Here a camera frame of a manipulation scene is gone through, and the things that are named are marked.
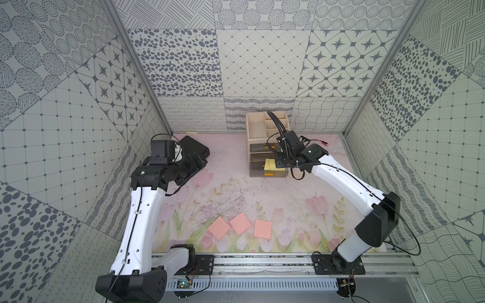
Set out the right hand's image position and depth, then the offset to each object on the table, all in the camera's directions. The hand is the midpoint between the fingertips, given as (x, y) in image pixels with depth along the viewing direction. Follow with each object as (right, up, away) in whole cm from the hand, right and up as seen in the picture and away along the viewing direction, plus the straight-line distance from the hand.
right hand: (281, 161), depth 82 cm
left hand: (-31, -1, -12) cm, 33 cm away
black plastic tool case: (-50, +8, +29) cm, 58 cm away
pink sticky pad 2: (-19, -29, +3) cm, 35 cm away
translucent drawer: (-10, -4, +12) cm, 17 cm away
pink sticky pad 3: (-8, -31, +3) cm, 33 cm away
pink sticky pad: (-28, -31, +4) cm, 43 cm away
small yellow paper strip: (-53, +17, +42) cm, 70 cm away
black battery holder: (+21, +10, +34) cm, 41 cm away
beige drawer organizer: (-8, +13, +8) cm, 17 cm away
